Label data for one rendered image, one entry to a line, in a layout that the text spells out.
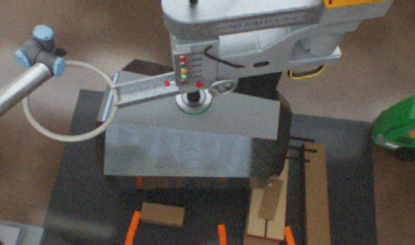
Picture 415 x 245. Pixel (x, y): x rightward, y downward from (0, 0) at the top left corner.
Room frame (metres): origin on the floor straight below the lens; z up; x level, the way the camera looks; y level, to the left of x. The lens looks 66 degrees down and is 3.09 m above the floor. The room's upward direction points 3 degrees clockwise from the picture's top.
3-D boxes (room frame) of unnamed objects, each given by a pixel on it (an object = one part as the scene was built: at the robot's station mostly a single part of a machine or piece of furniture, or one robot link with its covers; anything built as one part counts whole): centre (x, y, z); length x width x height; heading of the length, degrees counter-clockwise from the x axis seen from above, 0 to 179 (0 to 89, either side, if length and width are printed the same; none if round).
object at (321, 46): (1.31, -0.56, 1.39); 0.19 x 0.19 x 0.20
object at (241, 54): (1.23, -0.30, 1.35); 0.74 x 0.23 x 0.49; 104
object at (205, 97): (1.15, 0.08, 0.89); 0.21 x 0.21 x 0.01
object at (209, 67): (1.17, 0.00, 1.36); 0.36 x 0.22 x 0.45; 104
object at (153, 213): (0.61, 0.26, 0.07); 0.30 x 0.12 x 0.12; 85
